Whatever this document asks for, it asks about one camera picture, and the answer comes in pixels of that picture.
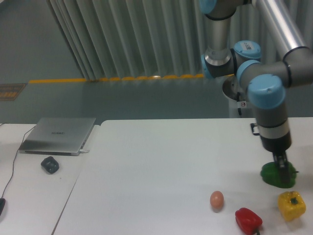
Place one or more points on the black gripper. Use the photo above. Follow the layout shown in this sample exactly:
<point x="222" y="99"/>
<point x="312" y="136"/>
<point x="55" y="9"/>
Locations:
<point x="278" y="146"/>

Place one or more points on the green bell pepper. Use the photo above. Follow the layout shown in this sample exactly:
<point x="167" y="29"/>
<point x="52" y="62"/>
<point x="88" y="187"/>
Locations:
<point x="269" y="174"/>

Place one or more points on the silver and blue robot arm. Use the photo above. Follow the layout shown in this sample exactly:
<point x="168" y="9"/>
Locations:
<point x="264" y="85"/>

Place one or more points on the yellow bell pepper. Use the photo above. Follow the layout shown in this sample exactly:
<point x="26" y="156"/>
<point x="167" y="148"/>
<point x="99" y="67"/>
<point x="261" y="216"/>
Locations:
<point x="291" y="205"/>

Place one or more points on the red bell pepper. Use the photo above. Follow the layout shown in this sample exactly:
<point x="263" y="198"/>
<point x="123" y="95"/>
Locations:
<point x="248" y="221"/>

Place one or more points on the brown egg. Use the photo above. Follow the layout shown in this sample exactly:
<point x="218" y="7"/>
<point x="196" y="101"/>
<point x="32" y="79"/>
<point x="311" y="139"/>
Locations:
<point x="217" y="200"/>

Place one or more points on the white usb dongle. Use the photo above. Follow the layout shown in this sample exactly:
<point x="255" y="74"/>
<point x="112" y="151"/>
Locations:
<point x="84" y="151"/>

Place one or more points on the pleated grey curtain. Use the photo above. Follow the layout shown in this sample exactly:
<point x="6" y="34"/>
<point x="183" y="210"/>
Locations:
<point x="136" y="38"/>

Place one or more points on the small black object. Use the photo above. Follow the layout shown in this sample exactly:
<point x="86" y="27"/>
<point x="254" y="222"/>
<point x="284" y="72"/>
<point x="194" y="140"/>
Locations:
<point x="50" y="165"/>

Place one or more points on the silver laptop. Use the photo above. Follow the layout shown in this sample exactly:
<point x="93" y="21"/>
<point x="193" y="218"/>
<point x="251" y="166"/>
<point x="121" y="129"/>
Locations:
<point x="58" y="136"/>

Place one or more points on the black computer mouse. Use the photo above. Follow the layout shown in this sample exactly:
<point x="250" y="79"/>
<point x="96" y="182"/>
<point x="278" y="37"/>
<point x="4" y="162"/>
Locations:
<point x="2" y="205"/>

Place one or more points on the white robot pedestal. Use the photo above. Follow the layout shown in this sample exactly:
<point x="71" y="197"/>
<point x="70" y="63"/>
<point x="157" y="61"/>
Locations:
<point x="238" y="104"/>

